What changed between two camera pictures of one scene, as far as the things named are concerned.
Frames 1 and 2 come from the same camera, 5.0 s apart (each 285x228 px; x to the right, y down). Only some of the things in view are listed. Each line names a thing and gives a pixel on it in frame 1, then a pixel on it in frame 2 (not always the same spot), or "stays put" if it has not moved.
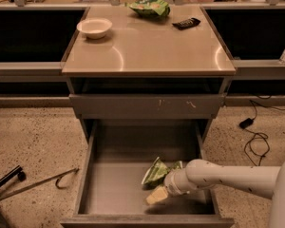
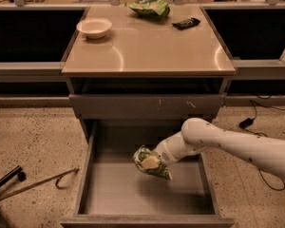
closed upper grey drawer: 147,105 stays put
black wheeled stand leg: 17,171 stays put
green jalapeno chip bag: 157,174 → 162,171
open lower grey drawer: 111,194 stays put
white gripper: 171,182 → 161,153
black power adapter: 246,123 stays put
